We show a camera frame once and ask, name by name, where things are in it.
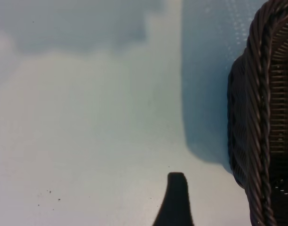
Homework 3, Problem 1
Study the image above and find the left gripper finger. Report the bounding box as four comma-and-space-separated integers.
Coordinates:
152, 172, 194, 226

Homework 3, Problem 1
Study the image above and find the dark brown wicker basket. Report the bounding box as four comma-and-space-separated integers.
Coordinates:
226, 0, 288, 226

